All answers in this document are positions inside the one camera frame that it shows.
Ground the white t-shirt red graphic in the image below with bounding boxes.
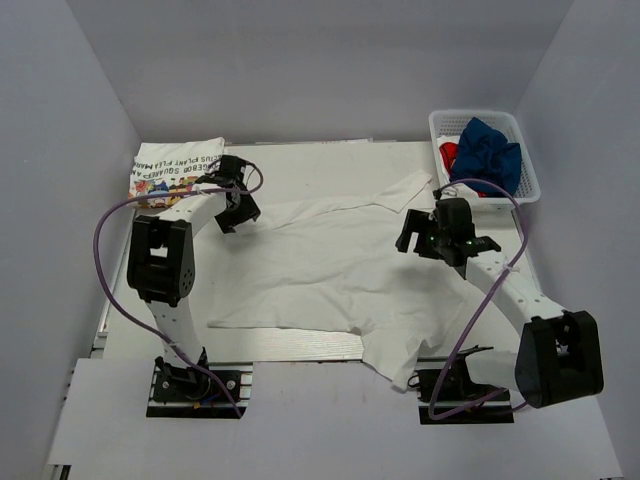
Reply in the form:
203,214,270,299
436,136,486,199

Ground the white t-shirt black graphic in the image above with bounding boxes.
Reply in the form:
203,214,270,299
205,171,468,388

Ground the dark blue t-shirt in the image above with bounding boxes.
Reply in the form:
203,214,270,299
449,117,522,196

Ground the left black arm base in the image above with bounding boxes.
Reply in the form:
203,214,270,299
146,364,253,419

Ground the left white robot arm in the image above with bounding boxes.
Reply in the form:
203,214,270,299
127,155,261,399

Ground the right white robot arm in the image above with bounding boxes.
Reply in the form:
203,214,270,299
395,198,604,409

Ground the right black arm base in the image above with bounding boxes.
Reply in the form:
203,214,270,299
408,368,514,425

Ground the folded white cartoon t-shirt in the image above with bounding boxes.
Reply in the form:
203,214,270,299
128,137,225,198

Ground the white plastic mesh basket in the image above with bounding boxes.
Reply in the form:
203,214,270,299
429,109,540,210

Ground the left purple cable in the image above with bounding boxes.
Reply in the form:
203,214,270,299
94,159,265,419

